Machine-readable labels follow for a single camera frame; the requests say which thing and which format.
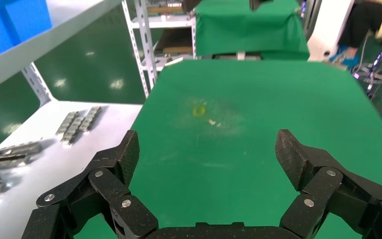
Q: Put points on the white machine column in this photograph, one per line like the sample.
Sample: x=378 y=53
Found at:
x=329 y=29

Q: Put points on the yellow square mark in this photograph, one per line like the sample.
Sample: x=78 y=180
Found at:
x=194 y=111

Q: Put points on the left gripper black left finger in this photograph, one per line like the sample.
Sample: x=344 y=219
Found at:
x=112 y=188

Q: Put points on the green cloth covered table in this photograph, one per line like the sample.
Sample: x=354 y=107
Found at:
x=250 y=33

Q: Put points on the blue plastic bin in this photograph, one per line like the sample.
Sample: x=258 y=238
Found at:
x=23 y=19

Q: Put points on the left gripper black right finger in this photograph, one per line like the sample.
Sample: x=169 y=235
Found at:
x=309 y=171

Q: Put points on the white perforated metal rack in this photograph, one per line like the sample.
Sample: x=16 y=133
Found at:
x=144 y=39

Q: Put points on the green table cloth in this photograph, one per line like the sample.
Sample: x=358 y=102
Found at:
x=227 y=148

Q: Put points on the seated person dark clothes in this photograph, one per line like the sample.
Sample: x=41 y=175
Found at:
x=362 y=23

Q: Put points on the white perforated shelf upright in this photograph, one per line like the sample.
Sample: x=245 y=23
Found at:
x=37 y=84

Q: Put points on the chrome chair base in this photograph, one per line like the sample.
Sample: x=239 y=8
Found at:
x=372 y=77

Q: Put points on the white metal shelf board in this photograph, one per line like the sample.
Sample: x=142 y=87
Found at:
x=46 y=43

